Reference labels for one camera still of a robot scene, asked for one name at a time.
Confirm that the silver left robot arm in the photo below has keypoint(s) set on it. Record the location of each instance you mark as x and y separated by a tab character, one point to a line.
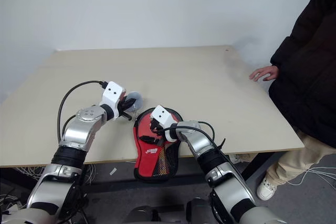
78	132

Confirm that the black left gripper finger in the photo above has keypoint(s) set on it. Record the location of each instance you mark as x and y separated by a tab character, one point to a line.
130	104
125	116

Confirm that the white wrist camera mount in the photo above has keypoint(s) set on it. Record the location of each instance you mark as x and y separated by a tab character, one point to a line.
113	93
161	115

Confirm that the white sneaker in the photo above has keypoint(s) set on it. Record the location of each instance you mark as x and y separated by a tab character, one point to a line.
266	190

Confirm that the white paper scrap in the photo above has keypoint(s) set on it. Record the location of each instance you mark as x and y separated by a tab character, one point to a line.
113	171

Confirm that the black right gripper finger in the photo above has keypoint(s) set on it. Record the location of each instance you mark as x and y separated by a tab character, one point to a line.
149	139
153	126

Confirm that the small grey round object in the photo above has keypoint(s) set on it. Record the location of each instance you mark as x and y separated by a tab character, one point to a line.
137	100

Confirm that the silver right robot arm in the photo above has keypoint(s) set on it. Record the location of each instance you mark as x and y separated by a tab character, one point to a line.
199	142

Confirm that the red black mesh pouch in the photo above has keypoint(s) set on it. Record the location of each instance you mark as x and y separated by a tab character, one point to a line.
147	161

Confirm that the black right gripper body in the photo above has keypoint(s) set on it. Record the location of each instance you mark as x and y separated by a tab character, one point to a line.
160	134

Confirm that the person's right hand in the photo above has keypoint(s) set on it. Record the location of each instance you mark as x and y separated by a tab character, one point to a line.
265	73

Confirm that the dark rounded shape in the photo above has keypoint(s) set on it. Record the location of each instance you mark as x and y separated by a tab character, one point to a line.
143	214

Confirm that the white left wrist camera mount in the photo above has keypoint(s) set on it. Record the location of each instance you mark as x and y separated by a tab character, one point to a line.
113	93

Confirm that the person in black jacket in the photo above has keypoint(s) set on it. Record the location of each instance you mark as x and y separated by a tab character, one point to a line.
302	77

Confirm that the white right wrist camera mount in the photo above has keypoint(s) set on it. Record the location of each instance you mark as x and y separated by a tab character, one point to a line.
161	115

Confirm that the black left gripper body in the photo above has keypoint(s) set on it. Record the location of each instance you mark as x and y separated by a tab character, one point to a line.
123	106

